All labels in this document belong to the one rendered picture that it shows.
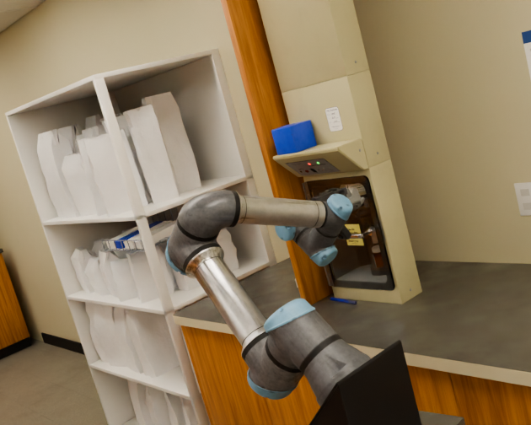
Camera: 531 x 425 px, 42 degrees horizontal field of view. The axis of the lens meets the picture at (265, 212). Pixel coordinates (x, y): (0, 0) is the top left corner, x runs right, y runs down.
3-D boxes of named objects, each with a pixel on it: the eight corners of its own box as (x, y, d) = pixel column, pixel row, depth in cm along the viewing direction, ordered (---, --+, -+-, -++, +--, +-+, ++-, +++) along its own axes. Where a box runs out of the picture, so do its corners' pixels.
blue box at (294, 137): (297, 147, 244) (291, 123, 243) (317, 145, 236) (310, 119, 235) (277, 155, 238) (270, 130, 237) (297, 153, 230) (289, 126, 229)
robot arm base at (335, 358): (345, 377, 141) (313, 341, 145) (313, 420, 149) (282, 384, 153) (385, 353, 152) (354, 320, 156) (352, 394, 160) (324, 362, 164)
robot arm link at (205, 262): (286, 376, 154) (168, 210, 181) (262, 413, 163) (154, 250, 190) (324, 361, 162) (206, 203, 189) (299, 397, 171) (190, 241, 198)
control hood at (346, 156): (302, 175, 248) (295, 148, 247) (369, 168, 223) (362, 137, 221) (278, 185, 241) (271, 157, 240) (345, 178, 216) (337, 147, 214)
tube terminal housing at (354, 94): (378, 273, 271) (329, 79, 258) (446, 277, 246) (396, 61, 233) (334, 298, 256) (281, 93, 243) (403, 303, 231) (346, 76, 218)
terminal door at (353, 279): (332, 286, 254) (304, 180, 248) (396, 290, 230) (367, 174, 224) (330, 287, 254) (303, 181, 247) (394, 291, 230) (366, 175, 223)
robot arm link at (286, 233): (286, 249, 206) (269, 229, 209) (313, 237, 212) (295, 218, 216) (295, 231, 200) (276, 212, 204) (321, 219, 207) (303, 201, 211)
